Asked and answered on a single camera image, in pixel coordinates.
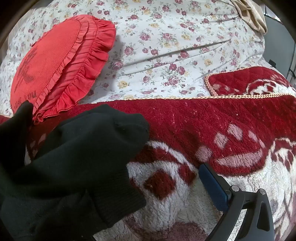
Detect red heart ruffled pillow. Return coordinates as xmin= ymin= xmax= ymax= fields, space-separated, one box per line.
xmin=10 ymin=14 xmax=116 ymax=126

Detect beige cloth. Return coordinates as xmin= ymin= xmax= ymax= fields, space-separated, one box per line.
xmin=229 ymin=0 xmax=268 ymax=35

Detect black pants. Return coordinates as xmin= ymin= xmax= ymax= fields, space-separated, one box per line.
xmin=0 ymin=101 xmax=151 ymax=241

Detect floral print quilt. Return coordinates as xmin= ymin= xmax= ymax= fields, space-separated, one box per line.
xmin=0 ymin=0 xmax=266 ymax=116

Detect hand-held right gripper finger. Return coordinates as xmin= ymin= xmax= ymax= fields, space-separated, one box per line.
xmin=198 ymin=163 xmax=276 ymax=241

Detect red and white plush blanket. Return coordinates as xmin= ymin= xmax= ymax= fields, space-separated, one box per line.
xmin=0 ymin=66 xmax=296 ymax=241

